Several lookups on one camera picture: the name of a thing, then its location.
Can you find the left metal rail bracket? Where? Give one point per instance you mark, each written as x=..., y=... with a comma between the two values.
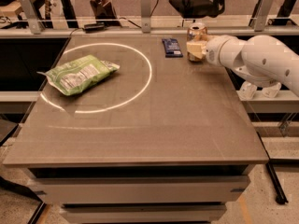
x=35, y=25

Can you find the lower cabinet drawer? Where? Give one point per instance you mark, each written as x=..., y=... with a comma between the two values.
x=143, y=214

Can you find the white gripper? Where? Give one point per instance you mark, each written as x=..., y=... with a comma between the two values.
x=216, y=51

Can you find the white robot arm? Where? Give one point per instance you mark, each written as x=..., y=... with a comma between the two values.
x=262, y=60

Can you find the middle metal rail bracket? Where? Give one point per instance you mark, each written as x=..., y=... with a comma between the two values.
x=145, y=15

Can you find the green chip bag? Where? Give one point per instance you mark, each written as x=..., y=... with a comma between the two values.
x=77, y=76

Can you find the upper cabinet drawer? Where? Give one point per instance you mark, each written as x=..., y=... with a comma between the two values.
x=200, y=189

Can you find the small black device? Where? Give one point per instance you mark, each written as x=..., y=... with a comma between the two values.
x=94, y=27

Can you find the metal rail bracket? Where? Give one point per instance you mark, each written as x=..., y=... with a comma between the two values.
x=35, y=25
x=260, y=19
x=145, y=15

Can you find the orange soda can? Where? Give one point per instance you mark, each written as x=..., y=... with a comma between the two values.
x=196, y=32

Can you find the right metal rail bracket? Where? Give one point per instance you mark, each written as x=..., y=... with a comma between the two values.
x=260, y=19

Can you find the blue rxbar blueberry wrapper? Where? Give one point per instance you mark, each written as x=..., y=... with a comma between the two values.
x=171, y=48

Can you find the cabinet drawer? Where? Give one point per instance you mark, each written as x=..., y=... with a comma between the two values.
x=143, y=214
x=200, y=189

